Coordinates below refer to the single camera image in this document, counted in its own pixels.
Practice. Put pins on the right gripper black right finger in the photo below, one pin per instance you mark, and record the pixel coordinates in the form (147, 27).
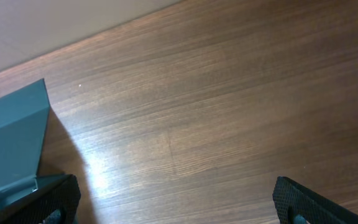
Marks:
(294, 203)

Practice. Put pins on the dark green open box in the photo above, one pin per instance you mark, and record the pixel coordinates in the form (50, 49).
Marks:
(23, 121)

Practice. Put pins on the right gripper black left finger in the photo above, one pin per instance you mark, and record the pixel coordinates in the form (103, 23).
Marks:
(47, 199)

